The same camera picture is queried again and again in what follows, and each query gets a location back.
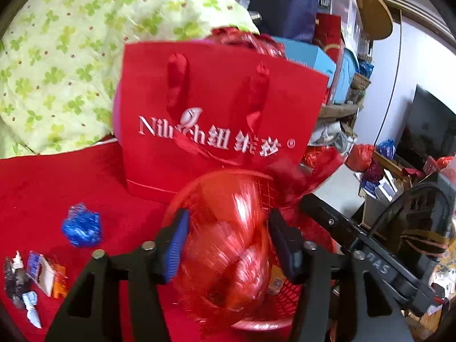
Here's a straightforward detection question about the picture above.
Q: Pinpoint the navy blue hanging bag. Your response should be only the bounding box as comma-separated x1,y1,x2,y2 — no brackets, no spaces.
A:
249,0,318,43

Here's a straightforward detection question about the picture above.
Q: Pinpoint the crumpled white paper scrap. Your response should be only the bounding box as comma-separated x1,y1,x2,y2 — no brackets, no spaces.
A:
22,291,42,329

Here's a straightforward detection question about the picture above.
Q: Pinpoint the green clover patterned quilt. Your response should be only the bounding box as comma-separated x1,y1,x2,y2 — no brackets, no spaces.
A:
1,0,255,158

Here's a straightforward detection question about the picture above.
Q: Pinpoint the round wooden table top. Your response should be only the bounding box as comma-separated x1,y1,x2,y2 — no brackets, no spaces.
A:
359,0,393,40

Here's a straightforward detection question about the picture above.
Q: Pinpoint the orange plastic wrapper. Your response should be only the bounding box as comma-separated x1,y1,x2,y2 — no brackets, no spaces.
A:
49,258,68,299

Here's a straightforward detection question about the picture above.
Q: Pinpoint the black plastic bag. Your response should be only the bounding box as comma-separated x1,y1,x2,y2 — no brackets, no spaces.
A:
3,251,30,310

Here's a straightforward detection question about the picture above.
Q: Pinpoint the light blue cardboard box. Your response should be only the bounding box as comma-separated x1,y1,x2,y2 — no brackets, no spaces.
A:
273,36,336,89

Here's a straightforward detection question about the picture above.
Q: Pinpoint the red plastic mesh basket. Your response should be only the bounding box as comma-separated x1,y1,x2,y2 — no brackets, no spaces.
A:
167,169,338,331

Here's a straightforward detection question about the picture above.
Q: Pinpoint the red paper gift bag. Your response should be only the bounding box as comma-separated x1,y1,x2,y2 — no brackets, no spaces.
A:
117,41,328,203

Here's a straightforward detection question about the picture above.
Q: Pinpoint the red blanket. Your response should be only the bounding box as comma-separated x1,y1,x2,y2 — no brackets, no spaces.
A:
1,143,233,341

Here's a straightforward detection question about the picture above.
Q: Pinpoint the red plastic bag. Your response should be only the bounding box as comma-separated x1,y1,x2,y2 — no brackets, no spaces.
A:
165,147,344,327

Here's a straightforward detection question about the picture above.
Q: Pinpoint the small blue white carton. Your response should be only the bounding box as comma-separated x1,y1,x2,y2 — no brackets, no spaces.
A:
26,251,56,296

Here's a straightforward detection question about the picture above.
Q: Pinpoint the black television screen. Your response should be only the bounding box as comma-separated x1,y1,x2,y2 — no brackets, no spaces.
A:
396,85,455,169

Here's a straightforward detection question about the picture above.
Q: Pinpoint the magenta pillow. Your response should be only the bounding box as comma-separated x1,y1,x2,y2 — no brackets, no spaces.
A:
112,84,121,143

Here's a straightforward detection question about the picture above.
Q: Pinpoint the red crumpled foil in bag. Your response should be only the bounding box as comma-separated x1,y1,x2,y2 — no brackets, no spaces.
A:
205,26,286,59

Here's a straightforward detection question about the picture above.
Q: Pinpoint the blue foil wrapper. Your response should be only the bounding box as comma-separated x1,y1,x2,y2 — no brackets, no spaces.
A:
61,203,102,248

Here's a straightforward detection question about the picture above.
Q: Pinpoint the red bag on floor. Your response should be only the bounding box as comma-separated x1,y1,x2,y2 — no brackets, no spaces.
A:
345,144,375,172

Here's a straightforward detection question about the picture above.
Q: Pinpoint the blue bag on floor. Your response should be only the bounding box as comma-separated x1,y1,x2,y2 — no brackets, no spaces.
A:
376,139,396,161

